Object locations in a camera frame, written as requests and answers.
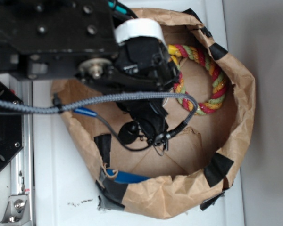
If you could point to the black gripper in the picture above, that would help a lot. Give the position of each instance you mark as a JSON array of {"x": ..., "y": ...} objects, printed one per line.
[{"x": 143, "y": 65}]

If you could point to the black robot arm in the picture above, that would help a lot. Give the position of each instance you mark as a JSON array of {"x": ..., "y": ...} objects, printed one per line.
[{"x": 101, "y": 43}]

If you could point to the white tape band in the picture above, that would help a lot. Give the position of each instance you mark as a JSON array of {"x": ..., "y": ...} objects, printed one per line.
[{"x": 141, "y": 27}]

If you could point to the brown paper bag bin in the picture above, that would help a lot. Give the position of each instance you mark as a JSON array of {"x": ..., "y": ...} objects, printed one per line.
[{"x": 202, "y": 161}]

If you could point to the blue object under bag rim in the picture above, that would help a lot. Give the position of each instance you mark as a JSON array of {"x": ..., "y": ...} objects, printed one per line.
[{"x": 126, "y": 178}]

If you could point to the multicolour rope ring toy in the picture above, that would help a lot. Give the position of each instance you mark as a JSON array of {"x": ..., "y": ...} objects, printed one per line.
[{"x": 218, "y": 76}]

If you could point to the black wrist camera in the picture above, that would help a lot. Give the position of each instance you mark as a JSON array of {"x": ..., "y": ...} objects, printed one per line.
[{"x": 146, "y": 124}]

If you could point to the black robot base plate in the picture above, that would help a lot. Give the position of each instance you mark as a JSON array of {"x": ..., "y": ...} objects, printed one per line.
[{"x": 11, "y": 133}]

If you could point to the aluminium frame rail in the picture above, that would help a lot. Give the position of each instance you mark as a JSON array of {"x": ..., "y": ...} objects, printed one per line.
[{"x": 22, "y": 171}]

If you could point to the silver corner bracket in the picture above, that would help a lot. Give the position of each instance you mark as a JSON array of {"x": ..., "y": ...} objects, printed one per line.
[{"x": 17, "y": 211}]

